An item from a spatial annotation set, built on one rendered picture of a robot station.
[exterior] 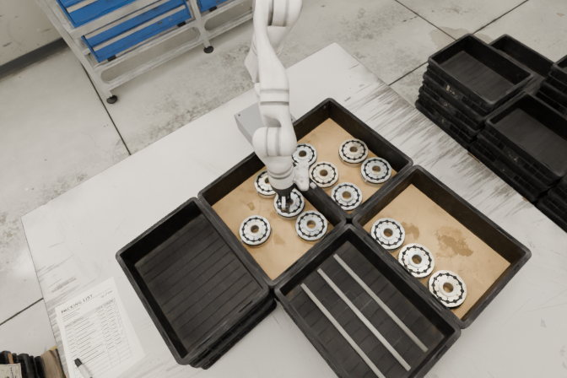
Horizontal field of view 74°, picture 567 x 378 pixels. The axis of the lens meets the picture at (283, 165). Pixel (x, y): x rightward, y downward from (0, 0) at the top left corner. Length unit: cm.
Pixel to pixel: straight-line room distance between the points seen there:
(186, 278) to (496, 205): 109
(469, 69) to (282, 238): 143
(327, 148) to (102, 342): 100
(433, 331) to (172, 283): 78
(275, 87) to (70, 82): 272
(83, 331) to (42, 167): 169
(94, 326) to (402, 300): 100
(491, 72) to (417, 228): 120
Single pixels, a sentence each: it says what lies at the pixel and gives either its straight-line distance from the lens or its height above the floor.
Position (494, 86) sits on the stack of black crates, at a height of 49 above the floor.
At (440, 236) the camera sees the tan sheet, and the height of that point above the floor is 83.
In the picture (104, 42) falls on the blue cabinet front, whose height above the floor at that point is 44.
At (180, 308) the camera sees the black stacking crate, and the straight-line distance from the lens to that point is 125.
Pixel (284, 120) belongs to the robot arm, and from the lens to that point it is 86.
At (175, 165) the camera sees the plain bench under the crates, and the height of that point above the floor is 70.
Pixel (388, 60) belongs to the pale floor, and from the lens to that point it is 293.
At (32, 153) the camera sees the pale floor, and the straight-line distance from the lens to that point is 314.
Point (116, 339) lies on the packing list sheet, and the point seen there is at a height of 70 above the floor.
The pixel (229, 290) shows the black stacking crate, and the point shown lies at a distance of 122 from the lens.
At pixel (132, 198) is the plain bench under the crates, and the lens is 163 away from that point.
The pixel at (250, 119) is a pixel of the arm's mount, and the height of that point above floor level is 80.
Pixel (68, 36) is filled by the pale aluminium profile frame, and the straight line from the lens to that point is 277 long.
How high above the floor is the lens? 198
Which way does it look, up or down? 58 degrees down
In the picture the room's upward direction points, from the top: 11 degrees counter-clockwise
